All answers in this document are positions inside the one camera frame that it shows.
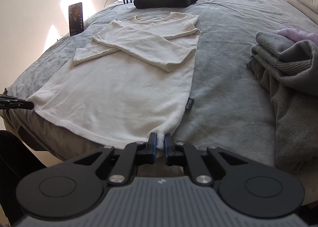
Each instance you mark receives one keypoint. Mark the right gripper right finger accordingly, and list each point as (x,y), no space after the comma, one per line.
(189,158)

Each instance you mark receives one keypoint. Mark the purple folded garment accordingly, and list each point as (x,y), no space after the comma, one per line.
(297,35)

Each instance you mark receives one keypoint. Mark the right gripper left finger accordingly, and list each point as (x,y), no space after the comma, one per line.
(131,158)

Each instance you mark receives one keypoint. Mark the white Winnie sweatshirt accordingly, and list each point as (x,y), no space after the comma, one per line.
(132,79)

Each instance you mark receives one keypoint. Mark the upright smartphone playing video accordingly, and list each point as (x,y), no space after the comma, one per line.
(75,18)

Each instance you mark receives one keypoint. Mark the folded black garment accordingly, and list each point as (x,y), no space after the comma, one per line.
(144,4)

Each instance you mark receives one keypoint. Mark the grey folded clothes pile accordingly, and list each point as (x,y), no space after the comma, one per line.
(287,70)

